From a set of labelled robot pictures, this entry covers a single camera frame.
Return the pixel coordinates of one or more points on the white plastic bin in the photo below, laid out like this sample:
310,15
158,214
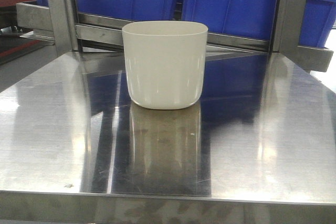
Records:
164,63

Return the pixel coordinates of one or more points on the stainless steel shelf frame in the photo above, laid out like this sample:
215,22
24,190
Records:
62,24

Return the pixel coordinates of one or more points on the blue crate right centre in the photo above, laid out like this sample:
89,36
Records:
245,18

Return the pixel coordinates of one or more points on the blue crate far right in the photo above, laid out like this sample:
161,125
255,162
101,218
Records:
318,20

